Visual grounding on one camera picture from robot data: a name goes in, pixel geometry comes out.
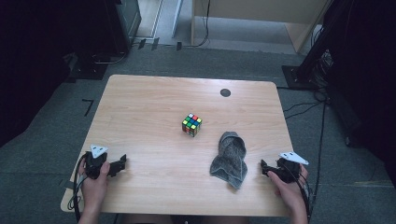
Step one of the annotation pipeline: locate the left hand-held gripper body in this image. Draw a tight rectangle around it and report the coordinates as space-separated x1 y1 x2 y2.
83 144 110 180

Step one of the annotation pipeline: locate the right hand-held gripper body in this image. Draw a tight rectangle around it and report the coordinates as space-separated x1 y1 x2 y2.
274 151 310 184

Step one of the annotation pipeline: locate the grey towel cloth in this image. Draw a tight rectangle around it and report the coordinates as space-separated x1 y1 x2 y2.
208 131 249 190

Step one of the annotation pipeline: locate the multicoloured puzzle cube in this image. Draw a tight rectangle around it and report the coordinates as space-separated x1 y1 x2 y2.
181 112 204 138

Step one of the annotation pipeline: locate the person's right hand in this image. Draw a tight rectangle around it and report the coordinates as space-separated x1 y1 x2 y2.
267 165 309 217

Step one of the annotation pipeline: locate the person's left hand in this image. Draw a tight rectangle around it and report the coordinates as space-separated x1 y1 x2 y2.
77 160 111 211

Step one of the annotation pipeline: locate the grey tape piece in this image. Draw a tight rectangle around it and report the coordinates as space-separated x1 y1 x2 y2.
58 178 77 191

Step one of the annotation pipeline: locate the black metal stand with base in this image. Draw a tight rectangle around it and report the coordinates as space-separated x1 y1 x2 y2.
281 0 353 91

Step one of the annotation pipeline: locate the black flat stand base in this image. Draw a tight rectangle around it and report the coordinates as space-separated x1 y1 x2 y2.
65 52 110 82

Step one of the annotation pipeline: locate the black curtain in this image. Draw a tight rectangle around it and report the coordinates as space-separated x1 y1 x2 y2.
0 0 107 147
323 0 396 178

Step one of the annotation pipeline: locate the dark monitor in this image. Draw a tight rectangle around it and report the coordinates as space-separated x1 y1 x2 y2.
104 0 143 56

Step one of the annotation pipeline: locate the light wooden cabinet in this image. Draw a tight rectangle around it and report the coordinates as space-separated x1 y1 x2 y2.
190 0 333 54

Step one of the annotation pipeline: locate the right hand-held gripper cable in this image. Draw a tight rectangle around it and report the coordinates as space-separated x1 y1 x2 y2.
292 166 314 224

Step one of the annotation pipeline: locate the hand-held gripper cable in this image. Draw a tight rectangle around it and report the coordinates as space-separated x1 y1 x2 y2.
292 166 314 224
67 153 92 224

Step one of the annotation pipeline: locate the left hand-held gripper cable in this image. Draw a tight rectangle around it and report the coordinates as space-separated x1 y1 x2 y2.
67 153 92 224

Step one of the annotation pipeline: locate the long black floor cable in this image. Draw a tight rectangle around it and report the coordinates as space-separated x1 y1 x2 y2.
305 92 329 218

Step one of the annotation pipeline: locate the thin black floor cable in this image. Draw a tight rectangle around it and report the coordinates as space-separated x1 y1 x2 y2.
284 103 325 120
283 101 323 113

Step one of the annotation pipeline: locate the tangled cable bundle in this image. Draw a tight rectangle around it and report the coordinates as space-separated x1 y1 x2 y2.
311 49 336 104

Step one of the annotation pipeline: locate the black hanging cable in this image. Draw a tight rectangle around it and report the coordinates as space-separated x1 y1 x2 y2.
182 0 212 49

